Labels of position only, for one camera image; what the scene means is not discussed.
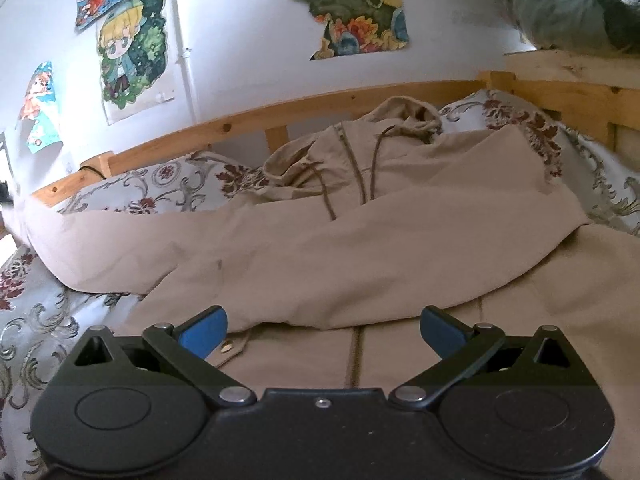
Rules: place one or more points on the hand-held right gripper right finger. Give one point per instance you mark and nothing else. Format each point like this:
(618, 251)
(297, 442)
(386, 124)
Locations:
(442, 331)

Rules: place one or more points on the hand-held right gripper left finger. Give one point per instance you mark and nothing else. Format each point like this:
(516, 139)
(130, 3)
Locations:
(205, 331)

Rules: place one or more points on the beige hooded jacket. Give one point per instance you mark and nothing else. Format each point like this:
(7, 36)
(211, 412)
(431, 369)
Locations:
(350, 240)

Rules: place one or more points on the clear plastic bag of clothes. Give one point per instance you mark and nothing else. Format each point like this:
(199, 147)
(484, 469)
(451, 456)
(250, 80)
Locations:
(565, 0)

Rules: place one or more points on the floral patterned bedsheet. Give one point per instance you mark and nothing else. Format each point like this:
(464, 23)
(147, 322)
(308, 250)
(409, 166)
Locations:
(45, 320)

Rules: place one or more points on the small torn cartoon wall poster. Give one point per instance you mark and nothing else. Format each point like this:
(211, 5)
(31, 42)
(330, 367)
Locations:
(42, 110)

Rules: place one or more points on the wooden bed frame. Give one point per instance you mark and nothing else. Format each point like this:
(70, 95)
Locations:
(575, 90)

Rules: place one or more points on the white wall conduit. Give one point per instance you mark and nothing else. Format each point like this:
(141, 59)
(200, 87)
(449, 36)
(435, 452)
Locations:
(184, 55)

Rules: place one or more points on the blond cartoon figure wall poster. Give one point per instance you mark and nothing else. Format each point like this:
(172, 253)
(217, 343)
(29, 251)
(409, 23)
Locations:
(132, 55)

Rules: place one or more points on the landscape wall poster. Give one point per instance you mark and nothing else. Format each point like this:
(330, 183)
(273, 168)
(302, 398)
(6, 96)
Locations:
(350, 5)

